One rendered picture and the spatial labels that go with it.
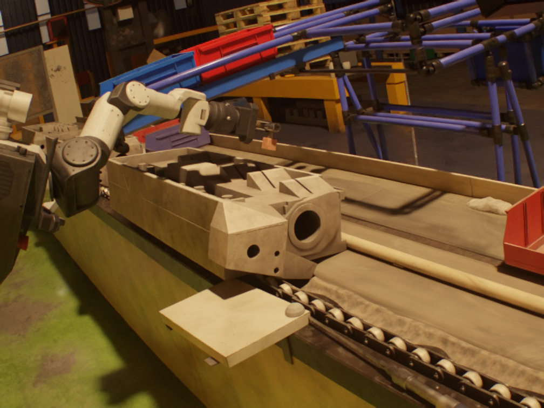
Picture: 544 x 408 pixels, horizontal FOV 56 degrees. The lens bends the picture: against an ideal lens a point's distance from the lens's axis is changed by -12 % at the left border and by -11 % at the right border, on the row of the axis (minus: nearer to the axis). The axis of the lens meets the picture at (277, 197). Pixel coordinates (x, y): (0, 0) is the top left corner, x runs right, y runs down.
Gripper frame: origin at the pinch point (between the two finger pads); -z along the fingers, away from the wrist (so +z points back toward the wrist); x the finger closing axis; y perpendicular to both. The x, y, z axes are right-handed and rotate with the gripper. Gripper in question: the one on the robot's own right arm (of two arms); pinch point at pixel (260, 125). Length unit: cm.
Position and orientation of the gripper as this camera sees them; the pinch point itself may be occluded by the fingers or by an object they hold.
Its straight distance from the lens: 177.7
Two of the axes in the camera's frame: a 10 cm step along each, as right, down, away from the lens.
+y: 5.4, 1.6, -8.3
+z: -8.2, -1.0, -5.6
